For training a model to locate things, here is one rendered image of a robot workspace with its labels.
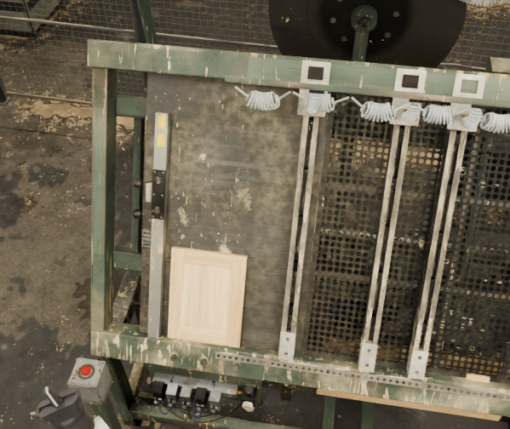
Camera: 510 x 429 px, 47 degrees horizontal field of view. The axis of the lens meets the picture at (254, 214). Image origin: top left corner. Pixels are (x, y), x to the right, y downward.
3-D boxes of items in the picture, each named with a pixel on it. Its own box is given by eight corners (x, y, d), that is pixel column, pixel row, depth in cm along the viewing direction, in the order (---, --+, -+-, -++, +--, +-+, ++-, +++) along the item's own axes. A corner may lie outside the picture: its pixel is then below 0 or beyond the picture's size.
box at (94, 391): (77, 403, 248) (66, 383, 235) (87, 376, 256) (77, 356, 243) (104, 407, 247) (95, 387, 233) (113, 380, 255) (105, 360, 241)
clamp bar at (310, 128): (275, 350, 249) (268, 380, 226) (304, 60, 217) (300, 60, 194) (298, 353, 248) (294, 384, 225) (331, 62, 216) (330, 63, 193)
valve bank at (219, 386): (145, 416, 262) (136, 392, 245) (153, 386, 272) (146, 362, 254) (255, 434, 257) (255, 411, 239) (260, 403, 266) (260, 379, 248)
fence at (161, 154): (150, 333, 255) (147, 337, 252) (158, 111, 230) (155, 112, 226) (161, 334, 255) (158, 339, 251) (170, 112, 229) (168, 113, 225)
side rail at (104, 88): (100, 319, 264) (90, 330, 253) (103, 65, 234) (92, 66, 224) (112, 321, 263) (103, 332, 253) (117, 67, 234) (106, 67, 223)
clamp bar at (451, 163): (401, 368, 243) (407, 400, 220) (450, 72, 211) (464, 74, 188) (426, 371, 242) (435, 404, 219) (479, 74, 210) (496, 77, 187)
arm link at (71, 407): (34, 397, 164) (54, 420, 171) (36, 426, 157) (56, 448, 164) (77, 378, 166) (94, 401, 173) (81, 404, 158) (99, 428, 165)
